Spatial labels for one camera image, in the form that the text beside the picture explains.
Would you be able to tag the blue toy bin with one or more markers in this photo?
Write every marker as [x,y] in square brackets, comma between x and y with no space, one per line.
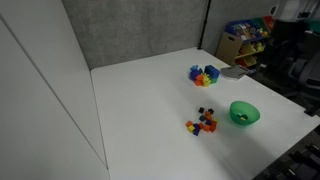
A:
[241,29]

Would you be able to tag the green toy bin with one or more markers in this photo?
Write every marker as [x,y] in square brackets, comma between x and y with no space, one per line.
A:
[258,24]

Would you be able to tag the green plastic bowl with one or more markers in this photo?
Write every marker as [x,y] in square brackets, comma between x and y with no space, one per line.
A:
[250,113]

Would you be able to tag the red toy bin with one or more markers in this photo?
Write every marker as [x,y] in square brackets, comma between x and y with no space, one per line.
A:
[269,22]

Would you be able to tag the red small block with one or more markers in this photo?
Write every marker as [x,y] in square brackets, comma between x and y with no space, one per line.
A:
[212,128]
[214,123]

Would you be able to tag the large purple block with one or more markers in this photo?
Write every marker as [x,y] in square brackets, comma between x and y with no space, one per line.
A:
[193,75]

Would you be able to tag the large orange block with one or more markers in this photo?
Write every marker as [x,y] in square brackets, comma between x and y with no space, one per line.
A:
[199,80]

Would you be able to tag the orange small block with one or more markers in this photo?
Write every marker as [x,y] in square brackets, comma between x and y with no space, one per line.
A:
[189,123]
[207,127]
[201,125]
[207,113]
[209,117]

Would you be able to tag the yellow small block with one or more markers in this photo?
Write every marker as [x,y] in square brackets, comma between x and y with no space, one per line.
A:
[215,120]
[242,118]
[191,128]

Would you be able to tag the large blue block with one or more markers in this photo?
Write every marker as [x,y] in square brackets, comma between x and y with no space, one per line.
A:
[211,71]

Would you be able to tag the black equipment cluster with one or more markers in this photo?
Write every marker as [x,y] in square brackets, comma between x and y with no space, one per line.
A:
[296,160]

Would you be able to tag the wooden toy shelf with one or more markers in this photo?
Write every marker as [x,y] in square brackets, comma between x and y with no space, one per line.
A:
[228,46]

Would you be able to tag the grey office chair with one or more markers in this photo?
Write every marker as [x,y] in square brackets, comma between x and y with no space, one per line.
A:
[305,71]

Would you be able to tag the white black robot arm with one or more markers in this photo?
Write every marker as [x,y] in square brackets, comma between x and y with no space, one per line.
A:
[291,8]

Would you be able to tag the yellow toy bin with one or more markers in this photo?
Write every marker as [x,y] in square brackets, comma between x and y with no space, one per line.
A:
[248,60]

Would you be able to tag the large green block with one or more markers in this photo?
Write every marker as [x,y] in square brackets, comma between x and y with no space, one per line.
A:
[214,80]

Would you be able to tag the black vertical pole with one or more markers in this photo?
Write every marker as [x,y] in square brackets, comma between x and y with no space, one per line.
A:
[204,25]

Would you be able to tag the blue gear-shaped block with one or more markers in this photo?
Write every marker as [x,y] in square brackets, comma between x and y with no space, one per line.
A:
[194,68]

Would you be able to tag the black small block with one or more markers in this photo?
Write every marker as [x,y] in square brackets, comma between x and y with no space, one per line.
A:
[210,111]
[201,110]

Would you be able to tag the large yellow block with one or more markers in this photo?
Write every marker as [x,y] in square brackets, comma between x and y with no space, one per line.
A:
[206,80]

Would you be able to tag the purple small block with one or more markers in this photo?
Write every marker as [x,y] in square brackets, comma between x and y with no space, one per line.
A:
[196,132]
[208,122]
[196,126]

